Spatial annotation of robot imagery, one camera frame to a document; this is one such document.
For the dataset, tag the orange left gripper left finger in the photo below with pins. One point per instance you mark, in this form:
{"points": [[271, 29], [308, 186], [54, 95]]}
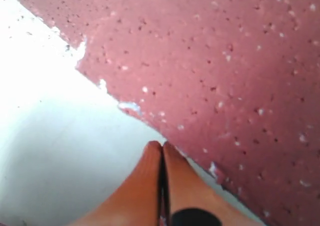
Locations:
{"points": [[137, 200]]}

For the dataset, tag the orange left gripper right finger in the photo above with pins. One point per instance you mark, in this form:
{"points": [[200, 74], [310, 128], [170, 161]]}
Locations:
{"points": [[191, 201]]}

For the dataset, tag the red brick with chipped corner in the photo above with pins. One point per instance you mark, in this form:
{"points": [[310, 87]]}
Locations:
{"points": [[233, 84]]}

